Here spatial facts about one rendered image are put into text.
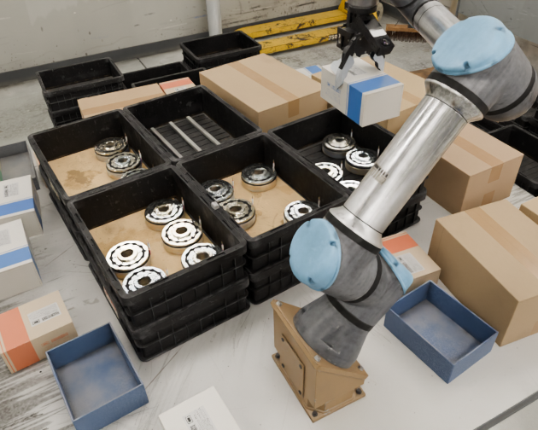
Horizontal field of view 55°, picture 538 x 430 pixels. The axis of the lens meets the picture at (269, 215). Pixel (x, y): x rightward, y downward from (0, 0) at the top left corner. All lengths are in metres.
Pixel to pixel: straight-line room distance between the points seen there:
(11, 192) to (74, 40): 2.92
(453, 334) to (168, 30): 3.87
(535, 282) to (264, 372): 0.63
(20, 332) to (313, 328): 0.68
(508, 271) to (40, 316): 1.09
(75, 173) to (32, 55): 2.93
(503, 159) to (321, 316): 0.86
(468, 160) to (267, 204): 0.61
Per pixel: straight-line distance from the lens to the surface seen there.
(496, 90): 0.93
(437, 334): 1.33
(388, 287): 1.00
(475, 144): 1.73
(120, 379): 1.26
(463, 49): 0.91
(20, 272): 1.50
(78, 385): 1.29
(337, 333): 1.03
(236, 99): 1.84
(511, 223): 1.44
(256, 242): 1.18
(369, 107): 1.35
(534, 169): 2.61
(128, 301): 1.11
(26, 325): 1.34
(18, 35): 4.51
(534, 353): 1.38
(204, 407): 1.08
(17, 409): 1.31
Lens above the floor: 1.72
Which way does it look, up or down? 39 degrees down
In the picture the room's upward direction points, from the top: 2 degrees counter-clockwise
